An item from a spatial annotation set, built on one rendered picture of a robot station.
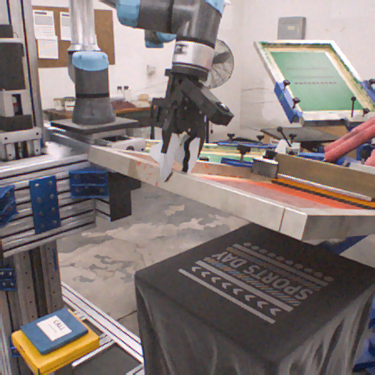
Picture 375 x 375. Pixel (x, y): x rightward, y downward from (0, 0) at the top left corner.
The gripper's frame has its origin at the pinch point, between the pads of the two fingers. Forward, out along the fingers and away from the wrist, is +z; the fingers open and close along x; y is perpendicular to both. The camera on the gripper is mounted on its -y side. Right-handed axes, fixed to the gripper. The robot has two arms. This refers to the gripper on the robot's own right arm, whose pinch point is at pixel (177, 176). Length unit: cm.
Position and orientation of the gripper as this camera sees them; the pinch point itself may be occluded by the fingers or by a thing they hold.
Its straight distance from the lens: 78.5
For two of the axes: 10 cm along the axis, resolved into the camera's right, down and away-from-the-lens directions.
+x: -7.1, -0.6, -7.0
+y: -6.8, -2.3, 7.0
